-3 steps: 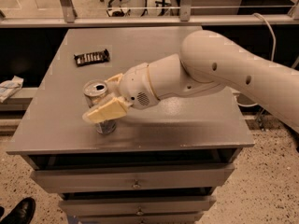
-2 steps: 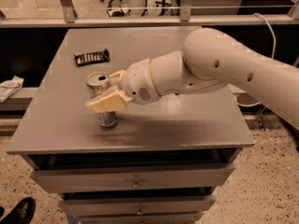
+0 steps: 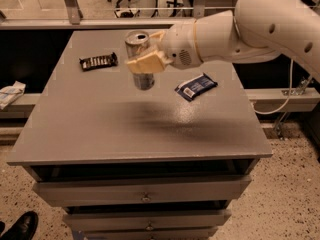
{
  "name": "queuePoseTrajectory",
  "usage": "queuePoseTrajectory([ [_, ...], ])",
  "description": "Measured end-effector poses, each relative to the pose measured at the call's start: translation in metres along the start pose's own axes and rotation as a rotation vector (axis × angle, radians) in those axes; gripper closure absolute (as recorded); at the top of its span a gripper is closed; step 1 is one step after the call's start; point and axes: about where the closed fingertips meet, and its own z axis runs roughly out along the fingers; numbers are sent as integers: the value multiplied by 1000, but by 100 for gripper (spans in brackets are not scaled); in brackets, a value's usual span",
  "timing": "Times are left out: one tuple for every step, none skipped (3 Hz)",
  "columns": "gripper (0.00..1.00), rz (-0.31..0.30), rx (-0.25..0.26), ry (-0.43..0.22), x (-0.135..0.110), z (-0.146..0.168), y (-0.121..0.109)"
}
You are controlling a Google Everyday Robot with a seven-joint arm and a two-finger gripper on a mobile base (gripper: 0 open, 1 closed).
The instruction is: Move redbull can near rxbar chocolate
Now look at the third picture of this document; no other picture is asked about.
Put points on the middle grey drawer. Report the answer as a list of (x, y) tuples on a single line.
[(143, 220)]

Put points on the grey metal railing frame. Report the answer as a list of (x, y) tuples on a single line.
[(100, 14)]

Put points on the folded white cloth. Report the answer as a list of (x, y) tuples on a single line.
[(11, 93)]

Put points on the dark rxbar chocolate bar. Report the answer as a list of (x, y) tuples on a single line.
[(99, 62)]

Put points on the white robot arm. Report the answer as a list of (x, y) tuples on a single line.
[(255, 31)]

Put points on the grey drawer cabinet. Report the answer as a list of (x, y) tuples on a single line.
[(97, 126)]

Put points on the bottom grey drawer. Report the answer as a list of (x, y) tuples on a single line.
[(165, 234)]

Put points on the black leather shoe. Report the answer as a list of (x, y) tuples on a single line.
[(23, 229)]

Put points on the grey drawer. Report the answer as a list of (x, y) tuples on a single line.
[(142, 191), (165, 234), (143, 220)]

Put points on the top grey drawer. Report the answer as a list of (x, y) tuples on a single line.
[(142, 191)]

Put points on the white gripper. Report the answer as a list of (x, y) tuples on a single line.
[(180, 46)]

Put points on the silver redbull can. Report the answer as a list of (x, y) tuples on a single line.
[(138, 47)]

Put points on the blue snack bar wrapper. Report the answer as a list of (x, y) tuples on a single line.
[(195, 87)]

